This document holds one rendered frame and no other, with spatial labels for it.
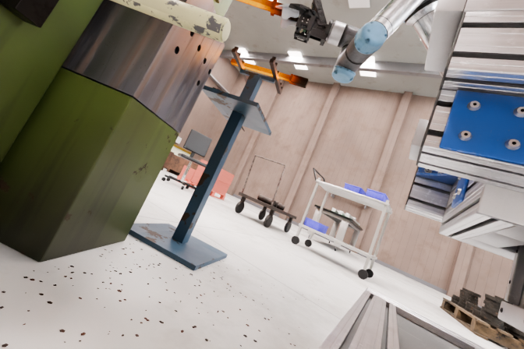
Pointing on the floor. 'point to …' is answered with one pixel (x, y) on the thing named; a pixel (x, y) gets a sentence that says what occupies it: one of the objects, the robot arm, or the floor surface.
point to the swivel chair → (195, 144)
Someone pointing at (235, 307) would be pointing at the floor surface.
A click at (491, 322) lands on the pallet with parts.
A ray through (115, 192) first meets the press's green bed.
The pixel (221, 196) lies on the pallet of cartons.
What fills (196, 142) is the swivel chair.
